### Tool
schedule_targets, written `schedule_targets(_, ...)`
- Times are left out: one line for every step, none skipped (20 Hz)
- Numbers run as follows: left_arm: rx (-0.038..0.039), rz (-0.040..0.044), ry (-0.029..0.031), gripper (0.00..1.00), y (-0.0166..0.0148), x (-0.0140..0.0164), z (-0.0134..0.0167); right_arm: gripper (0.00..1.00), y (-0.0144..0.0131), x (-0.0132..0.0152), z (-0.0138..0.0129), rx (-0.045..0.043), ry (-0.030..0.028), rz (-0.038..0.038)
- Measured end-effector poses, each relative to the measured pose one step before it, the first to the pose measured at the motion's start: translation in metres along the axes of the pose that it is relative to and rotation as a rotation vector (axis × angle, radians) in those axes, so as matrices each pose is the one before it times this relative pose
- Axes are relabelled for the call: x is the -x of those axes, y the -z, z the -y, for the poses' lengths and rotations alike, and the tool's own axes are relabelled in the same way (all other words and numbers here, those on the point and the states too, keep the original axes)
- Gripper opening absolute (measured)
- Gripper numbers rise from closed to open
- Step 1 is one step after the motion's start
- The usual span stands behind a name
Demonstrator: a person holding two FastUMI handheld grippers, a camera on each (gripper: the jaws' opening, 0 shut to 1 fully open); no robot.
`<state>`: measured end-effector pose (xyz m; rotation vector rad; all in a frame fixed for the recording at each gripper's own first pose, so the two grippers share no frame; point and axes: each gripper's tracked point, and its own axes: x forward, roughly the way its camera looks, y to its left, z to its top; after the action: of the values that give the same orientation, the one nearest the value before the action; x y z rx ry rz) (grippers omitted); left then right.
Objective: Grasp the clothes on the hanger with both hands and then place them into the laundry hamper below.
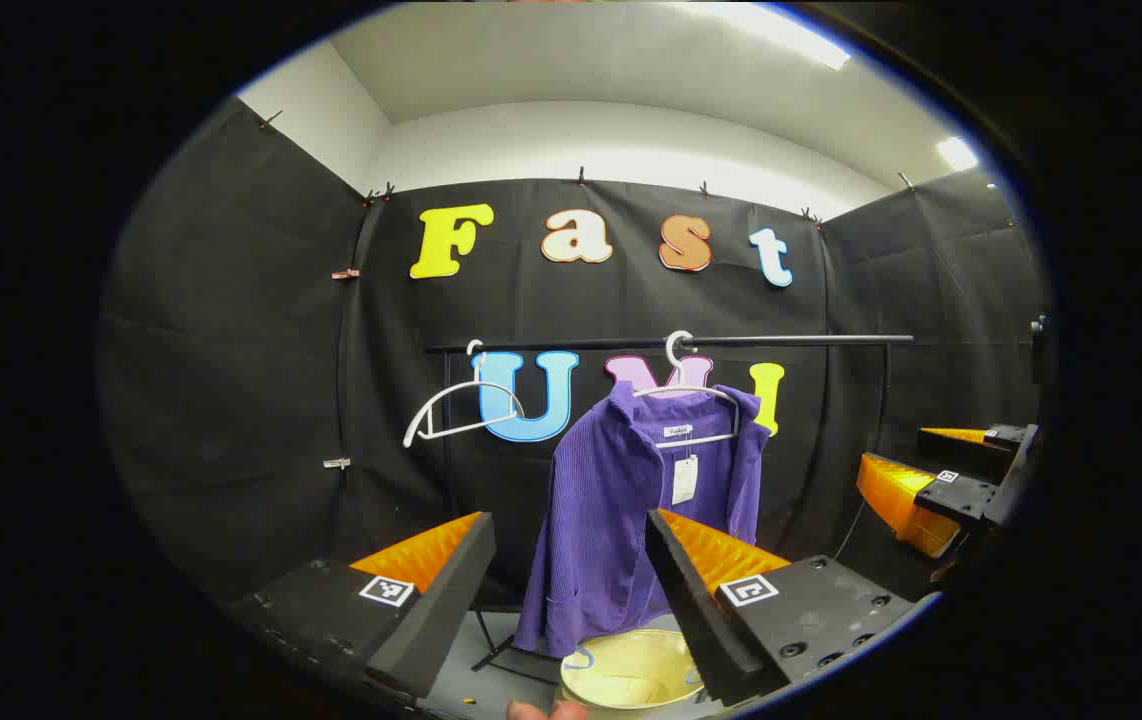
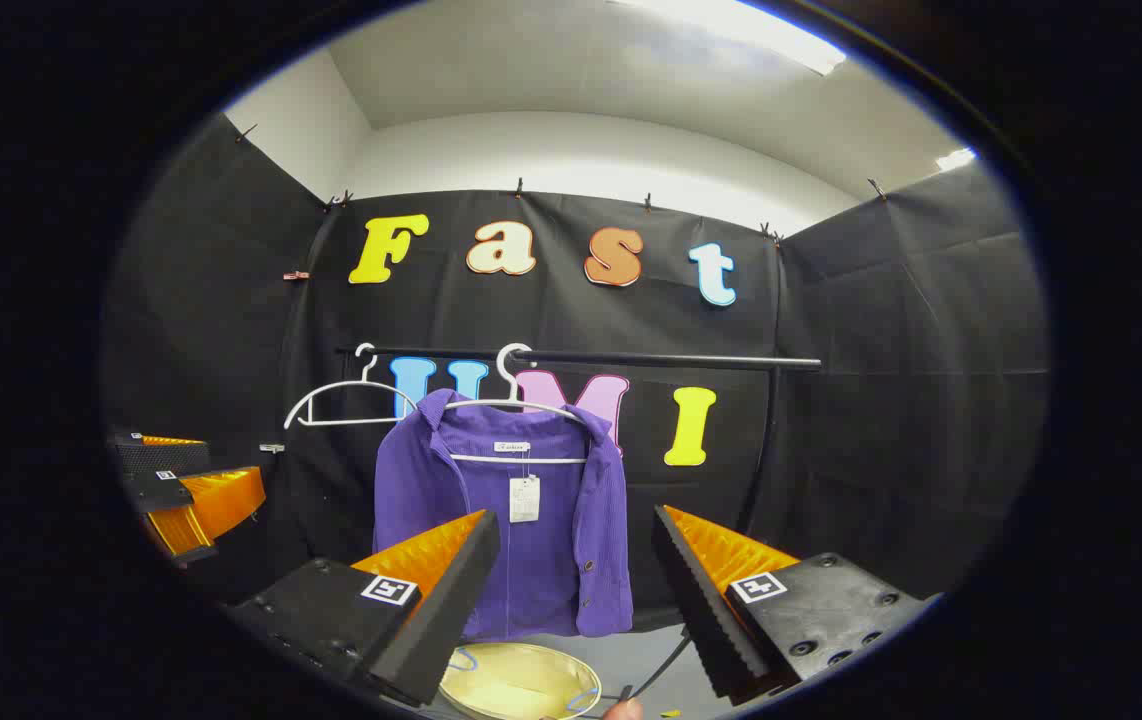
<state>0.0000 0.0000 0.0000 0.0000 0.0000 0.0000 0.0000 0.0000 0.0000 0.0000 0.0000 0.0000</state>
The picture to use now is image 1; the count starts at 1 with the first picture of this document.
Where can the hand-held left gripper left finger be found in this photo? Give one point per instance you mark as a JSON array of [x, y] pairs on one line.
[[441, 610]]

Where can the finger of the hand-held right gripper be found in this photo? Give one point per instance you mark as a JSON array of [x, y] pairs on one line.
[[971, 455], [961, 498]]

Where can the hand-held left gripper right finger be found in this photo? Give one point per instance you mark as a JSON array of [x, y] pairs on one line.
[[701, 620]]

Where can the cream laundry hamper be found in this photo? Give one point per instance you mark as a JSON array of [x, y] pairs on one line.
[[631, 675]]

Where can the purple ribbed shirt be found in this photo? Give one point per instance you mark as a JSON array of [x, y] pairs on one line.
[[591, 500]]

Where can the white plastic hanger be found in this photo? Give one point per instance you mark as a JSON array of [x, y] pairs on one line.
[[677, 378], [461, 429]]

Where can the black clothes rack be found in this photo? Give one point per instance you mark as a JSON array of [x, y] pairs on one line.
[[801, 341]]

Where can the pink clothes peg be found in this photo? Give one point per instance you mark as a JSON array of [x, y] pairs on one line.
[[345, 273]]

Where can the small ceiling light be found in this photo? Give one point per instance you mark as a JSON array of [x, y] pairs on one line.
[[956, 153]]

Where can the row of black cloth clips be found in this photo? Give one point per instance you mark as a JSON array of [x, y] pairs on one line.
[[581, 177]]

